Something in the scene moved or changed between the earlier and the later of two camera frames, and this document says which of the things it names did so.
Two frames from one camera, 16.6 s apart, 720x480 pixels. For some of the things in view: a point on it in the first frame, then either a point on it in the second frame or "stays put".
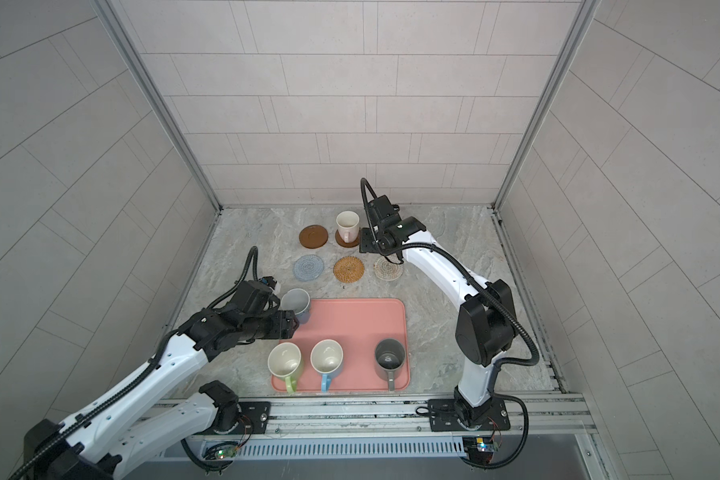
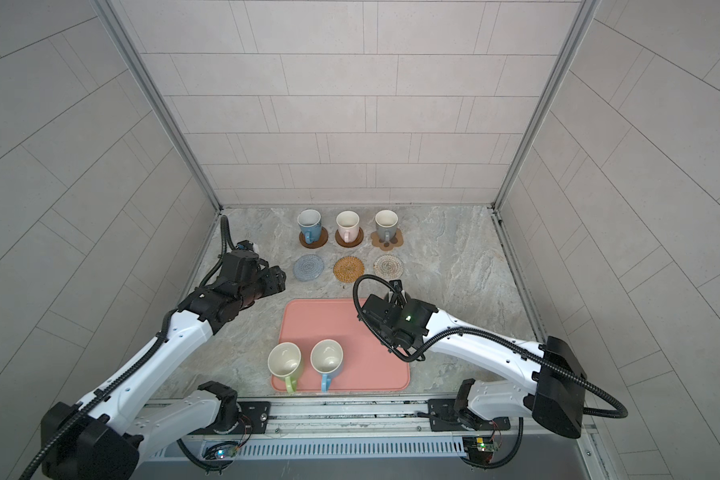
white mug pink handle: [348, 226] stays put
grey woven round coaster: [308, 267] stays put
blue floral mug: [298, 301] → [310, 222]
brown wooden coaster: [313, 236] stays put
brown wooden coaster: [340, 241] stays put
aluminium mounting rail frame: [386, 438] stays put
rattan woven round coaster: [348, 269] stays put
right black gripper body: [373, 240] → [389, 335]
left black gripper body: [268, 326] → [248, 294]
